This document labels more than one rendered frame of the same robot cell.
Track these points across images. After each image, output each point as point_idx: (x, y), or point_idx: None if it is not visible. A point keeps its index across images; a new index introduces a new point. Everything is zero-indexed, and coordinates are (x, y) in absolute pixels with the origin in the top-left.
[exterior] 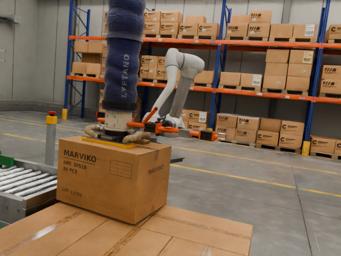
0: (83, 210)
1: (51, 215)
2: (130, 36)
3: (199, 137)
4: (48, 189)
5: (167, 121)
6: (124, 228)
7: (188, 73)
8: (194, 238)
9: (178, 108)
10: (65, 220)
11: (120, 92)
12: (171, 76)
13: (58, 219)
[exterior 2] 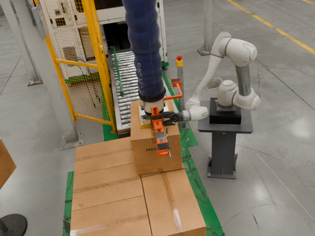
0: None
1: (122, 143)
2: (136, 50)
3: (156, 148)
4: None
5: (178, 114)
6: (133, 173)
7: (234, 62)
8: (150, 205)
9: (240, 88)
10: (121, 151)
11: (140, 88)
12: (209, 66)
13: (120, 149)
